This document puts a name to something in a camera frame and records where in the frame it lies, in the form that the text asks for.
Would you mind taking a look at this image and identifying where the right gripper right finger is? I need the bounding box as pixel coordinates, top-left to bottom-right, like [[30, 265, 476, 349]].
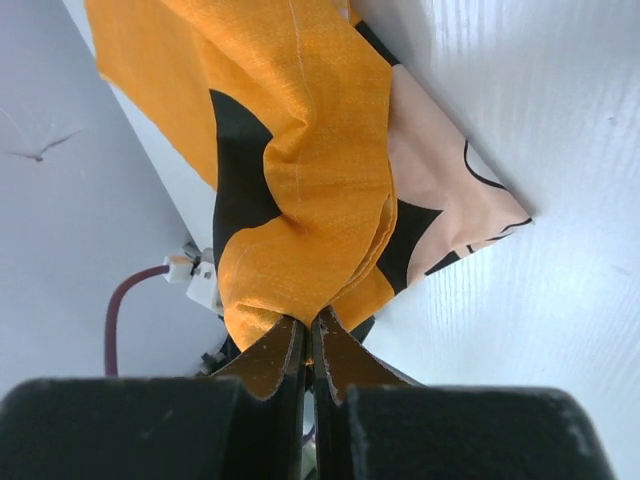
[[310, 307, 419, 479]]

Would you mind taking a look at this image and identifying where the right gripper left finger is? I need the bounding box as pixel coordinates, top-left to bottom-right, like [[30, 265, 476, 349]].
[[214, 317, 306, 479]]

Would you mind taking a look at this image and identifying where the orange Mickey Mouse cloth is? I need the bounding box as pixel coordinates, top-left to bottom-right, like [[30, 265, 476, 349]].
[[85, 1, 530, 349]]

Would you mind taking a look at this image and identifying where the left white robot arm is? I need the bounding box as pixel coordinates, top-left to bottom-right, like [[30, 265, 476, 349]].
[[163, 242, 223, 321]]

